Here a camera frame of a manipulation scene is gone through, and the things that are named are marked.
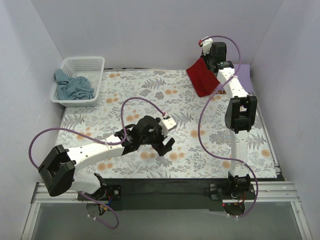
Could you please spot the white plastic basket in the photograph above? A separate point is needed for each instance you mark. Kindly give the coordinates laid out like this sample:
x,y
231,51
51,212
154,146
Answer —
x,y
90,67

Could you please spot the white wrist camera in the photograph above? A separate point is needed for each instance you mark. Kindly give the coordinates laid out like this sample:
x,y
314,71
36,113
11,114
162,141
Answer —
x,y
205,44
167,124

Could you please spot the aluminium rail frame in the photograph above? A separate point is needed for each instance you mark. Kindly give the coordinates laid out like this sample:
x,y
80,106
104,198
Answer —
x,y
169,210

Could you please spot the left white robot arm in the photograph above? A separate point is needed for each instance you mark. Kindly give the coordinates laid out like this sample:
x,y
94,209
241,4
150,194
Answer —
x,y
60,170

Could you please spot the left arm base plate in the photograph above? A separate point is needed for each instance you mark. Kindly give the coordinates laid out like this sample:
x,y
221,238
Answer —
x,y
106,193

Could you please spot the folded purple t shirt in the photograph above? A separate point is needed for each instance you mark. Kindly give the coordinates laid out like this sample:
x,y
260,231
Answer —
x,y
244,78

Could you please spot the red t shirt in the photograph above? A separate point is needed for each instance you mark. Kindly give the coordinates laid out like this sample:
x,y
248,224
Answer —
x,y
202,79

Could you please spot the blue-grey t shirt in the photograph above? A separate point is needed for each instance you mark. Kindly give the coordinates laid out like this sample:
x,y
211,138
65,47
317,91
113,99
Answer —
x,y
72,88

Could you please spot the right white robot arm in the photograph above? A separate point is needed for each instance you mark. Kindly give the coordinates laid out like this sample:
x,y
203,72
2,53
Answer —
x,y
239,118

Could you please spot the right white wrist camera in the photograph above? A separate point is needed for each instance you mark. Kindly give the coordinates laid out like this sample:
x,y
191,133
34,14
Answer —
x,y
205,44

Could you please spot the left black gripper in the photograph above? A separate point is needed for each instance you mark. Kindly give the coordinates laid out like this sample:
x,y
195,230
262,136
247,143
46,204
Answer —
x,y
158,141

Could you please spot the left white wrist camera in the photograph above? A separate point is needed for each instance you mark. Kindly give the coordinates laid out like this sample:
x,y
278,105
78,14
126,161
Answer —
x,y
167,124

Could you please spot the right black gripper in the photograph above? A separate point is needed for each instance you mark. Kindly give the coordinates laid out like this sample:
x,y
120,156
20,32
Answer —
x,y
208,61

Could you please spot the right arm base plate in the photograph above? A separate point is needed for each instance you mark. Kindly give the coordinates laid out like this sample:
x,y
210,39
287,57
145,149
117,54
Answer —
x,y
222,192

